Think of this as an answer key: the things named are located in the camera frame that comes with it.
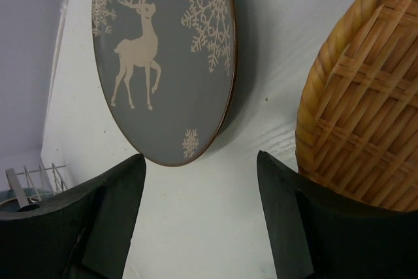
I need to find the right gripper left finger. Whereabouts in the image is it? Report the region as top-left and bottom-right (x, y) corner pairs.
(1, 154), (146, 278)

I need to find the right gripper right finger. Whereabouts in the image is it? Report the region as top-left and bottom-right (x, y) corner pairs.
(257, 151), (417, 278)

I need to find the teal glazed plate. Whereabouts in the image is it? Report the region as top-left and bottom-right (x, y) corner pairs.
(1, 188), (54, 212)

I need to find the grey deer plate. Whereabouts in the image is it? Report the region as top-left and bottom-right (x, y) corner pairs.
(91, 0), (238, 167)

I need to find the woven bamboo plate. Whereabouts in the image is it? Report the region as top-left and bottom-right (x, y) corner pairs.
(295, 0), (417, 212)

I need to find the wire dish rack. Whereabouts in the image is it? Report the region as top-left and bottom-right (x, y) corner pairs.
(1, 163), (69, 210)

